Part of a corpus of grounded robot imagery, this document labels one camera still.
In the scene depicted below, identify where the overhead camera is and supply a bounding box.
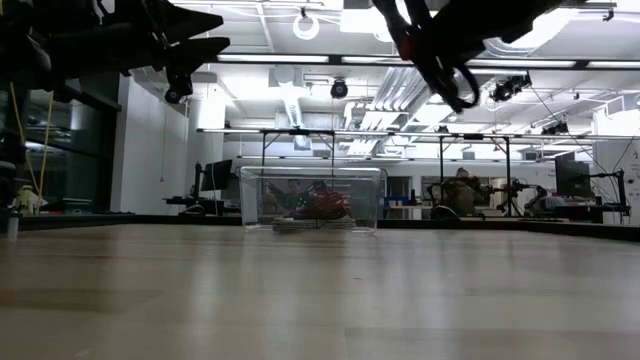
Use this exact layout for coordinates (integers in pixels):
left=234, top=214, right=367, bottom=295
left=329, top=78, right=350, bottom=100

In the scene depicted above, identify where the white cable ring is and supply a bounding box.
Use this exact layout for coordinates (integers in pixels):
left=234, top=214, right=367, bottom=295
left=292, top=13, right=321, bottom=41

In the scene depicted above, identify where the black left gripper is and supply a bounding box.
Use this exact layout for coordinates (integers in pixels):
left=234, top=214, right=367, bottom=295
left=97, top=0, right=232, bottom=106

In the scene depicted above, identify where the black cable with red strap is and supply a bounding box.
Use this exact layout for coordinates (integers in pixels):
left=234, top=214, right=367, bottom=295
left=372, top=0, right=482, bottom=114

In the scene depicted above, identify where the black background station frame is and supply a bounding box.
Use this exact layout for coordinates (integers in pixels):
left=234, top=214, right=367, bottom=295
left=438, top=133, right=512, bottom=217
left=259, top=128, right=337, bottom=216

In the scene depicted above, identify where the clear plastic bin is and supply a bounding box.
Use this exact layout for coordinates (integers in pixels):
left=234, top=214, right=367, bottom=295
left=238, top=166, right=387, bottom=235

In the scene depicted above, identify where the black computer monitor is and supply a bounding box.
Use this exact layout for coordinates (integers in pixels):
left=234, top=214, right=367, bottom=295
left=192, top=158, right=235, bottom=201
left=554, top=158, right=592, bottom=199

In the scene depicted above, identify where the overhead light bar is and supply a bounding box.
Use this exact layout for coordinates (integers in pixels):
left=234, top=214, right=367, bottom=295
left=207, top=52, right=640, bottom=71

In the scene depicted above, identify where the dark grey box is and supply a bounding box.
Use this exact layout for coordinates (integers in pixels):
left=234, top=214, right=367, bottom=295
left=62, top=197, right=94, bottom=216

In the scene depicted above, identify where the white green bottle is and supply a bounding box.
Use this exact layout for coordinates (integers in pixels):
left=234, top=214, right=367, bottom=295
left=12, top=184, right=49, bottom=216

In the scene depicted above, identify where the yellow extension cable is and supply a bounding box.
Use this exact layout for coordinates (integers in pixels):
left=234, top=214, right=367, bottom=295
left=8, top=82, right=55, bottom=216

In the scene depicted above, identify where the black ceiling-hung device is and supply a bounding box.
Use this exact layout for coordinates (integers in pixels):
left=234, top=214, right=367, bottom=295
left=489, top=73, right=534, bottom=104

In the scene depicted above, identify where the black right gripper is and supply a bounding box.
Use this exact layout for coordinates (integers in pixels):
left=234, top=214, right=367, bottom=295
left=412, top=0, right=509, bottom=114

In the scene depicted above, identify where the black aluminium table frame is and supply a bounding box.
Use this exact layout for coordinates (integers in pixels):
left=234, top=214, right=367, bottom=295
left=0, top=213, right=640, bottom=241

